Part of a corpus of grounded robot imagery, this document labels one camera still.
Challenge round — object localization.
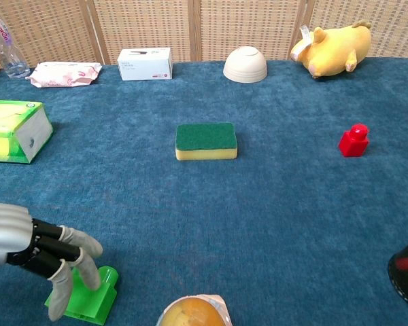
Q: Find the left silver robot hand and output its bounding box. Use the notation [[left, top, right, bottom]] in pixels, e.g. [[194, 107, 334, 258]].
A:
[[0, 202, 104, 322]]

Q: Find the green plastic building block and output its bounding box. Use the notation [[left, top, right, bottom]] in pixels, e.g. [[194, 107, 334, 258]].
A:
[[44, 266, 119, 325]]

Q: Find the orange bowl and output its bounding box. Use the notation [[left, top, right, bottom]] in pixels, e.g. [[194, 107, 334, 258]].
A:
[[155, 294, 233, 326]]

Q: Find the green and yellow sponge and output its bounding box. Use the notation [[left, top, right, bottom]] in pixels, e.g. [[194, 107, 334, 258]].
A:
[[175, 122, 239, 162]]

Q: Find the red plastic building block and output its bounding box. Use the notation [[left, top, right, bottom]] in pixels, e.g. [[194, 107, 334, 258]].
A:
[[338, 123, 370, 158]]

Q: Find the green tissue box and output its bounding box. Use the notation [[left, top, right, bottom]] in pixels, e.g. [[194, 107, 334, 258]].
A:
[[0, 99, 54, 164]]

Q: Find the pink wet wipes pack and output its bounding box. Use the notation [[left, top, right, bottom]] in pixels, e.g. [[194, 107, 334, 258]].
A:
[[25, 61, 103, 88]]

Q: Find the clear plastic water bottle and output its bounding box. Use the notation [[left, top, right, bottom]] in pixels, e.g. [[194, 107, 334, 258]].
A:
[[0, 6, 31, 79]]

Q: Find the white stapler box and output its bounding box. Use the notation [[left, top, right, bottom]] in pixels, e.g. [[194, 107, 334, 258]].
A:
[[117, 47, 173, 82]]

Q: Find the blue table cloth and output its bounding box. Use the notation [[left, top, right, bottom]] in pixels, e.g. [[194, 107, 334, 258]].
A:
[[0, 56, 408, 326]]

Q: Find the wicker folding screen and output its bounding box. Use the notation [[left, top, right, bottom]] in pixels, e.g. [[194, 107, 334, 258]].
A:
[[0, 0, 408, 69]]

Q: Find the beige upturned bowl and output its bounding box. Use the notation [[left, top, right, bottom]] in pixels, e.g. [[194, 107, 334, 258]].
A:
[[222, 46, 269, 84]]

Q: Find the yellow plush pig toy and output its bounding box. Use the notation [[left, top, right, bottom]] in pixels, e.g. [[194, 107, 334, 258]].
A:
[[290, 20, 373, 79]]

